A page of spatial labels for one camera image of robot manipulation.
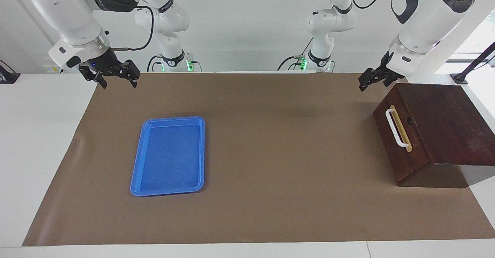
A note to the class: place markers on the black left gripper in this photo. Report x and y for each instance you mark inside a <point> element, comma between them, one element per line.
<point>388,72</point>

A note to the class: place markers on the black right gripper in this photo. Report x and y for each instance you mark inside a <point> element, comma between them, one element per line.
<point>102,64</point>

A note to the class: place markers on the wooden drawer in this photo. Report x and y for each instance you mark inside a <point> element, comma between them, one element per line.
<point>415,161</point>

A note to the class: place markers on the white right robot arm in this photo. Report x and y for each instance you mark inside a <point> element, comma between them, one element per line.
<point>65,14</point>

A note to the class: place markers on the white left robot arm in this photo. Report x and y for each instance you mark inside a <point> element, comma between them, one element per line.
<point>425,18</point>

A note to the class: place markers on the dark wooden cabinet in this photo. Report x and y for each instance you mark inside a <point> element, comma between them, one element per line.
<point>452,126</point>

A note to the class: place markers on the black stand base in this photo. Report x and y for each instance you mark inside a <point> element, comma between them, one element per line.
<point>7,78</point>

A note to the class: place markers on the blue plastic tray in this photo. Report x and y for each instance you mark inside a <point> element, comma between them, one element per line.
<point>170,161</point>

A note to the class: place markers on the bright window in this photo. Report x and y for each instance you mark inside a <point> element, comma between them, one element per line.
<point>475,29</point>

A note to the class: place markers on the brown table mat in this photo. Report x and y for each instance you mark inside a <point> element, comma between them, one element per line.
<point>270,192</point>

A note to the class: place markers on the white wall outlet box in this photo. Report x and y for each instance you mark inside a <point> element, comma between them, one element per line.
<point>54,70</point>

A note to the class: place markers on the black camera stand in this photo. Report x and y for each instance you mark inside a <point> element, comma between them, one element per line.
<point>459,78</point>

